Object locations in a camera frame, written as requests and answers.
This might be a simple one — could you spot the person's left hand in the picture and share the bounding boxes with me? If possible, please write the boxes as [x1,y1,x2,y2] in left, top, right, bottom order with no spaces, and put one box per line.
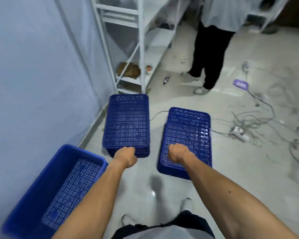
[114,146,138,169]

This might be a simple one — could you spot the person's right hand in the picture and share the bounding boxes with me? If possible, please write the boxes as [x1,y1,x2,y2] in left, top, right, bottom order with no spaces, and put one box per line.
[167,143,192,164]

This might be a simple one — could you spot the blue mesh tray stack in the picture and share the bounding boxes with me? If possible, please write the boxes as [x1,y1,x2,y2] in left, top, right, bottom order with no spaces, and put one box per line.
[102,94,150,159]

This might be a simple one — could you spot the person's right forearm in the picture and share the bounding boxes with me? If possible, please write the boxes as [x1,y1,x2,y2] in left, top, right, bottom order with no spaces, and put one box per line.
[182,155,299,239]

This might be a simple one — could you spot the person's left forearm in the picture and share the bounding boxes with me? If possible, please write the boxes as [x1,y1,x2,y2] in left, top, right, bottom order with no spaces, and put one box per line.
[52,158,132,239]

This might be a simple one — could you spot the person's right shoe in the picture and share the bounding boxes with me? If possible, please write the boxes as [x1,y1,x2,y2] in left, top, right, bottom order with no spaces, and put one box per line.
[180,198,193,212]

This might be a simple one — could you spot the person's shoe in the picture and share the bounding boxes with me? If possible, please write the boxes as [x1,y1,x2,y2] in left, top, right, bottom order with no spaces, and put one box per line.
[180,198,193,212]
[121,214,138,227]
[181,71,199,80]
[194,86,210,95]

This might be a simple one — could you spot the white power strip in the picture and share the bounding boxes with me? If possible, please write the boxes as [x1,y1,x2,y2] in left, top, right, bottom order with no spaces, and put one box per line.
[229,125,250,143]

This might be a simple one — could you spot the person's left shoe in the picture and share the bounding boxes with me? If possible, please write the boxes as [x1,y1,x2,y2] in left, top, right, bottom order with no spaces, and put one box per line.
[121,214,138,227]

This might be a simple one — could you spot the person's dark trousers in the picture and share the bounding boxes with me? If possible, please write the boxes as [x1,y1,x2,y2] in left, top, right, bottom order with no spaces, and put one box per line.
[112,210,215,239]

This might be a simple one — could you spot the brown cardboard piece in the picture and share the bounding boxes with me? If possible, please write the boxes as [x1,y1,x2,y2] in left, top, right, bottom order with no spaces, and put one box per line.
[117,62,141,79]

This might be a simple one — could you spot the person's grey shirt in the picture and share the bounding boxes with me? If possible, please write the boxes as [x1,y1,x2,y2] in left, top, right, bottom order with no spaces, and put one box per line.
[128,224,203,239]

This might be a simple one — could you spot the deep blue plastic crate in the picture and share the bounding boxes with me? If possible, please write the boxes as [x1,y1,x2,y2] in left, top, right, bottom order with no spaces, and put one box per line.
[2,144,109,239]

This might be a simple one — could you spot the purple plastic lid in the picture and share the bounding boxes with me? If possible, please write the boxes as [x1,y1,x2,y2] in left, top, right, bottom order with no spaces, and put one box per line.
[233,79,250,90]

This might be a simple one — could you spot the white metal shelf rack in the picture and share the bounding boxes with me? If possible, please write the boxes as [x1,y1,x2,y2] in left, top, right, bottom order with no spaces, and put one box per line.
[90,0,191,95]

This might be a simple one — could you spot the thin black cable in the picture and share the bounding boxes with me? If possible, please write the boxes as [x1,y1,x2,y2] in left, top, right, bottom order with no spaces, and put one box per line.
[149,111,169,121]

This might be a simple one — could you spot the tangle of grey cables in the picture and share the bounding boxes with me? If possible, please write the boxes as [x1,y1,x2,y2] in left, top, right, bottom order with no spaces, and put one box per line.
[212,61,299,172]

